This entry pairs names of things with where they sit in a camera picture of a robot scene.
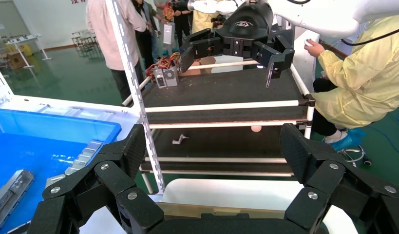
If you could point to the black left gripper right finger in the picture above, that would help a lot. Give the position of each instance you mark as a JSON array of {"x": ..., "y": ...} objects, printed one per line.
[{"x": 322, "y": 168}]

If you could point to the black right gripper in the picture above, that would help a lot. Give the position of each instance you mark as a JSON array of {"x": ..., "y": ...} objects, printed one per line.
[{"x": 247, "y": 29}]

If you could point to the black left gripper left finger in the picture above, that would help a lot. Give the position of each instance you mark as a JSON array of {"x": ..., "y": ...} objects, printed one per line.
[{"x": 118, "y": 181}]

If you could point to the long grey metal port bracket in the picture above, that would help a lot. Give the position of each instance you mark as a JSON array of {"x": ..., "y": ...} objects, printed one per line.
[{"x": 12, "y": 190}]

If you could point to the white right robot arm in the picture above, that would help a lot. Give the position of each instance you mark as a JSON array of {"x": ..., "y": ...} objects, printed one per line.
[{"x": 322, "y": 16}]

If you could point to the wheeled stool base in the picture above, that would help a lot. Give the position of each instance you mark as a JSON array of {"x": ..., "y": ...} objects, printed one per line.
[{"x": 355, "y": 155}]

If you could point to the small cardboard box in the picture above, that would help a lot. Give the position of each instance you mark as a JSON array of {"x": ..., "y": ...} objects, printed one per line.
[{"x": 202, "y": 63}]

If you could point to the white pipe cart black shelves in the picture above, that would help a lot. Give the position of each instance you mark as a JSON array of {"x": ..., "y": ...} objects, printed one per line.
[{"x": 218, "y": 87}]

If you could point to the person in black clothes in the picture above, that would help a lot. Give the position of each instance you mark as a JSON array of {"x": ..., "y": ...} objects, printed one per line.
[
  {"x": 181, "y": 22},
  {"x": 142, "y": 42}
]

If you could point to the grey power supply unit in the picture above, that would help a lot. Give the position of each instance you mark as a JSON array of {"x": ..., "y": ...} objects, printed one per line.
[
  {"x": 160, "y": 79},
  {"x": 170, "y": 77}
]

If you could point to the small pink ball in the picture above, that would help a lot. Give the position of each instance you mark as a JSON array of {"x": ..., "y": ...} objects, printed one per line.
[{"x": 256, "y": 129}]

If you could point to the blue plastic bin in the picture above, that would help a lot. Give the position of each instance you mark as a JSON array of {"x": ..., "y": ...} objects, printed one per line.
[{"x": 31, "y": 148}]

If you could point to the seated person in yellow coat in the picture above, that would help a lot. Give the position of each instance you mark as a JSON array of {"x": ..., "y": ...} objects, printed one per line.
[{"x": 364, "y": 80}]

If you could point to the white metal shelf rack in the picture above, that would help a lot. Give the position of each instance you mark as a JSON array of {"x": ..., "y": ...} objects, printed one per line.
[{"x": 131, "y": 74}]

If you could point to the person in pink shirt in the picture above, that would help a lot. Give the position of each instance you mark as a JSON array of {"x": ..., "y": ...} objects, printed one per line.
[{"x": 105, "y": 38}]

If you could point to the metal stool stack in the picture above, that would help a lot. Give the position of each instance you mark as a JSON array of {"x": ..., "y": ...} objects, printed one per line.
[{"x": 86, "y": 40}]

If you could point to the white workshop table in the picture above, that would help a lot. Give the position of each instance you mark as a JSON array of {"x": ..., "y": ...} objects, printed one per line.
[{"x": 25, "y": 39}]

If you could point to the flat silver tabbed bracket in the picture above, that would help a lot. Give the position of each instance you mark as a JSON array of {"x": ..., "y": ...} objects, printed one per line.
[{"x": 84, "y": 156}]

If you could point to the silver slotted metal bracket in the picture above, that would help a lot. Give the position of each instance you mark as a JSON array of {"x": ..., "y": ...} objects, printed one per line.
[{"x": 55, "y": 180}]

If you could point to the small metal bracket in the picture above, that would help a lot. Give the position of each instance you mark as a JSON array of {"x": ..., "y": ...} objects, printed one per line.
[{"x": 180, "y": 139}]

